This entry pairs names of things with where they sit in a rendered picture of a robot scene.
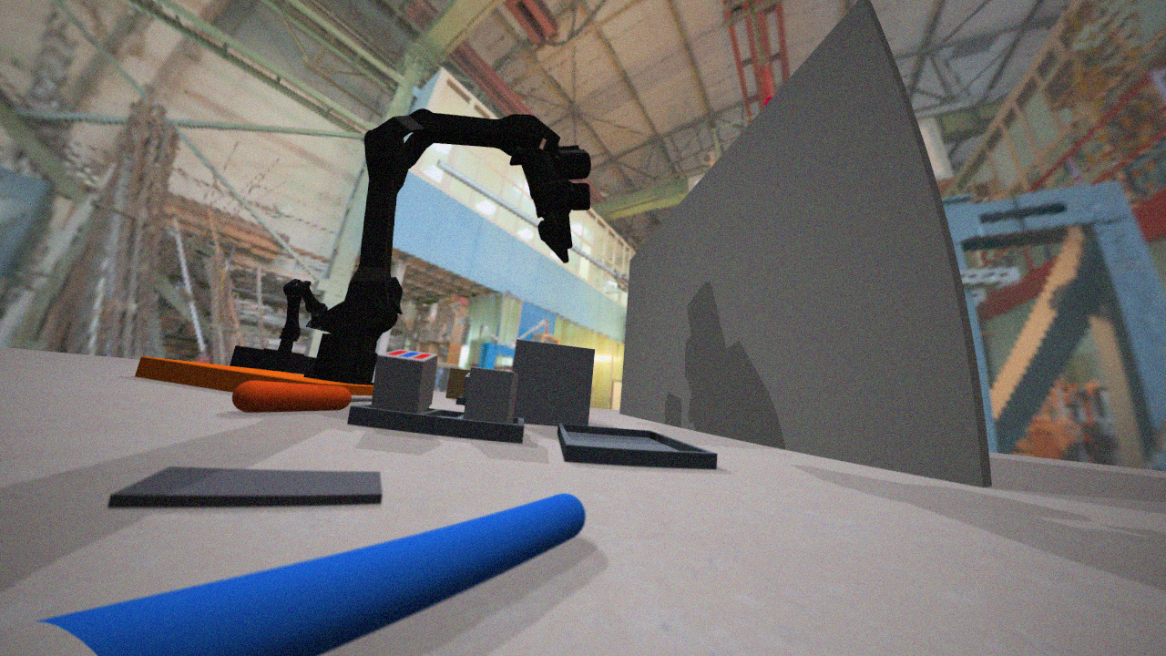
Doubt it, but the blue cylinder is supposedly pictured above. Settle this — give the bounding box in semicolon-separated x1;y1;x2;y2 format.
35;494;586;656

